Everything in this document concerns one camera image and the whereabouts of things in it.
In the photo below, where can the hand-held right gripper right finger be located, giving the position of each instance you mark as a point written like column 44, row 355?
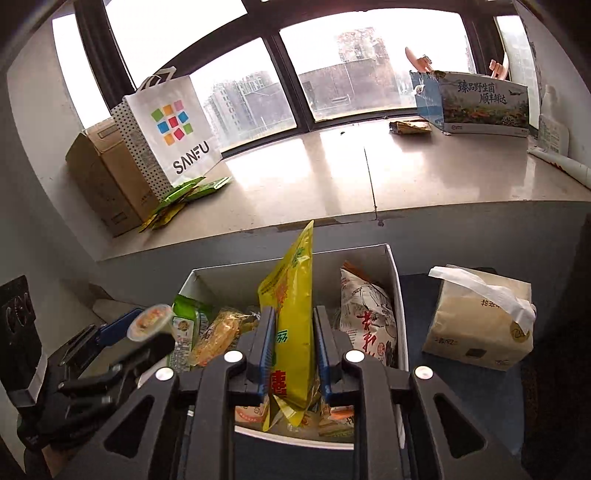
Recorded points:
column 321, row 353

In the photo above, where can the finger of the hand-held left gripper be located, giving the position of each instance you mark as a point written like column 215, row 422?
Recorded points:
column 138, row 362
column 117, row 328

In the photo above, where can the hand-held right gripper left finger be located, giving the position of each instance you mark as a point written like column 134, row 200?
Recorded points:
column 268, row 344

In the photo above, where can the small jelly cup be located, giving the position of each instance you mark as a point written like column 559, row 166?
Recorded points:
column 150, row 322

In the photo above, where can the white red-print snack bag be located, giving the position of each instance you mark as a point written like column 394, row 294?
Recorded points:
column 369, row 314

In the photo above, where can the yellow snack packet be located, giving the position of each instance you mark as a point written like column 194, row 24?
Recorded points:
column 295, row 286

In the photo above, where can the green snack bag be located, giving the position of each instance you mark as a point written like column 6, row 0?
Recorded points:
column 189, row 323

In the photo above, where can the white cardboard box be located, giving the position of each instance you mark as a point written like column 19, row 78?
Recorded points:
column 221, row 284

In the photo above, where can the clear wrapped pastry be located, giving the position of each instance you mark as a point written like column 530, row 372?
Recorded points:
column 217, row 334

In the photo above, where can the white orange snack packet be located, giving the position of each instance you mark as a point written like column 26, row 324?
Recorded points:
column 251, row 413

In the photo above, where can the brown cardboard box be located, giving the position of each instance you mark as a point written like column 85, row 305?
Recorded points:
column 106, row 184

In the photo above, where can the pile of green packets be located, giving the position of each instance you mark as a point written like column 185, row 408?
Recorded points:
column 184, row 198

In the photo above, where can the grey-blue padded bench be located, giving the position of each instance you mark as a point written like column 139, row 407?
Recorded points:
column 461, row 415

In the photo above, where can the beige tissue pack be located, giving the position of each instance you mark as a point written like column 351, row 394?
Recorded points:
column 475, row 332

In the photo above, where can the white dotted paper bag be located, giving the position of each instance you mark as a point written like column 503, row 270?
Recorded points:
column 175, row 129

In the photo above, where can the brown flat packet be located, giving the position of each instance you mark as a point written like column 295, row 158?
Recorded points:
column 411, row 128

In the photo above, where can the printed landscape carton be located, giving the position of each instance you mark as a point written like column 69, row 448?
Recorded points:
column 480, row 106

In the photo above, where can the white red tube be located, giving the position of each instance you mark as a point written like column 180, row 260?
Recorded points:
column 563, row 166

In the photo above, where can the black window frame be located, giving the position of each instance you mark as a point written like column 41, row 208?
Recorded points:
column 272, row 46

